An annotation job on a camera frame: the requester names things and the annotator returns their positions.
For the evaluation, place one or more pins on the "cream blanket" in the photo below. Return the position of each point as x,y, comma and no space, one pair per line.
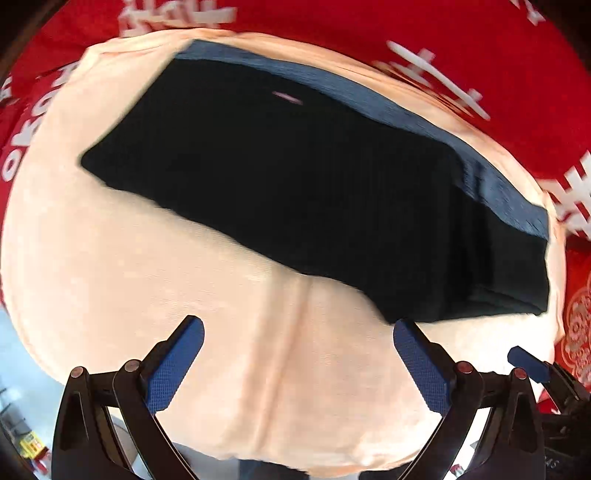
184,258

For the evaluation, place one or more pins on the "yellow box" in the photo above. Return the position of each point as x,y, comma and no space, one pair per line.
30,446

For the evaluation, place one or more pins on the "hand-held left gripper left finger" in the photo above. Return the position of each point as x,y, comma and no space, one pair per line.
178,364

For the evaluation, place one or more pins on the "red floral cushion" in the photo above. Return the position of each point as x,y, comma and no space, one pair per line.
577,323

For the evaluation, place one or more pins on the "red printed blanket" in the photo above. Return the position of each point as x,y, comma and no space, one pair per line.
323,23

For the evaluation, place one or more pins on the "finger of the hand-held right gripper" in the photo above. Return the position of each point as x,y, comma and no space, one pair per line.
528,362

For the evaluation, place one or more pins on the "person's legs in jeans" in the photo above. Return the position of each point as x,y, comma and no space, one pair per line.
263,471

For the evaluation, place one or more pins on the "black pants blue side stripes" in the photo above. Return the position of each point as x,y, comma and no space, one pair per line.
300,184

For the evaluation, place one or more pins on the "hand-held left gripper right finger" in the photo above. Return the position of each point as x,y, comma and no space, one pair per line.
422,364

